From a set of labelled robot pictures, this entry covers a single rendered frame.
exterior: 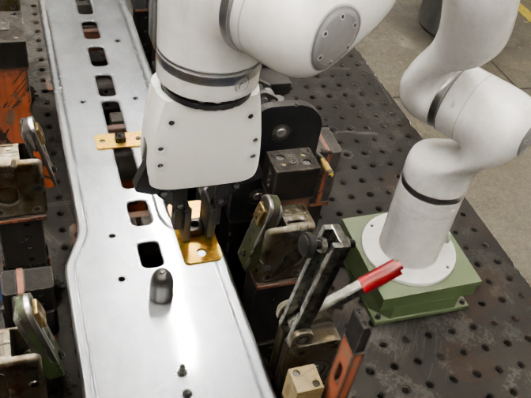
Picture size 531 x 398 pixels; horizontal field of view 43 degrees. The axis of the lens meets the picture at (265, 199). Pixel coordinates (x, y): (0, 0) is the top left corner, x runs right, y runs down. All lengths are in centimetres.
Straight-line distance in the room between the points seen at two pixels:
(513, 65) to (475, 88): 281
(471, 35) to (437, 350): 64
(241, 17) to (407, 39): 341
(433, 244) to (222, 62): 86
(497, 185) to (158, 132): 252
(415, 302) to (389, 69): 230
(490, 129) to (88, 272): 63
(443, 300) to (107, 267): 70
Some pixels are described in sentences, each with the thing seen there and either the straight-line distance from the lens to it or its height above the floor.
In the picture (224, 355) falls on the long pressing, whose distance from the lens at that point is 90.
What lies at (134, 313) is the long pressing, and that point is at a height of 100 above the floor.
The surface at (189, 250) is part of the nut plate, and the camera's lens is 66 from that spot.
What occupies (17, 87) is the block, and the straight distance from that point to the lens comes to 146.
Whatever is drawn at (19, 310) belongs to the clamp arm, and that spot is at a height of 111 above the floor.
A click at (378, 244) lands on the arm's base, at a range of 138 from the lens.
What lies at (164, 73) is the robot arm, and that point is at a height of 145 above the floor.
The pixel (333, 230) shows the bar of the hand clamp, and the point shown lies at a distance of 76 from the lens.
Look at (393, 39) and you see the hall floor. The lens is 383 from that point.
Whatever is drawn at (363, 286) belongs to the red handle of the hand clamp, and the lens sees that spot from 84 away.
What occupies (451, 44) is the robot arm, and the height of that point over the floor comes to 129.
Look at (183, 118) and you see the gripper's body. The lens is 56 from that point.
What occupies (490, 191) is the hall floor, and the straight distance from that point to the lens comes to 296.
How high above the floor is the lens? 174
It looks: 42 degrees down
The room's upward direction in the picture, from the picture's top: 10 degrees clockwise
